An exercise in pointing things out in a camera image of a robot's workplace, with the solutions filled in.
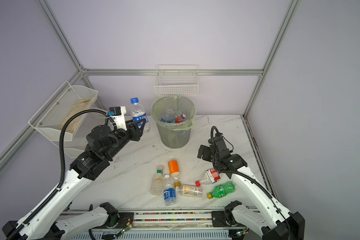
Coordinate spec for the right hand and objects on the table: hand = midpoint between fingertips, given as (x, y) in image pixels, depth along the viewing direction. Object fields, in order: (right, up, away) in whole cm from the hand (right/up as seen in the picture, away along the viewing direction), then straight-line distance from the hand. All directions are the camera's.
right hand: (204, 150), depth 78 cm
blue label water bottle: (-21, +20, +23) cm, 37 cm away
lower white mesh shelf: (-68, +1, -2) cm, 68 cm away
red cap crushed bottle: (+5, -16, +7) cm, 18 cm away
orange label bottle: (-17, -13, +8) cm, 23 cm away
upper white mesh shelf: (-75, +28, +2) cm, 79 cm away
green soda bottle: (+9, -22, 0) cm, 23 cm away
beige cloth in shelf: (-69, +26, +6) cm, 74 cm away
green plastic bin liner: (-14, +27, +18) cm, 35 cm away
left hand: (-29, +15, -15) cm, 36 cm away
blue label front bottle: (-19, -21, -1) cm, 28 cm away
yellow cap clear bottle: (-9, -21, 0) cm, 23 cm away
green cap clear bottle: (-27, -20, +8) cm, 34 cm away
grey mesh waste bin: (-17, +5, +15) cm, 23 cm away
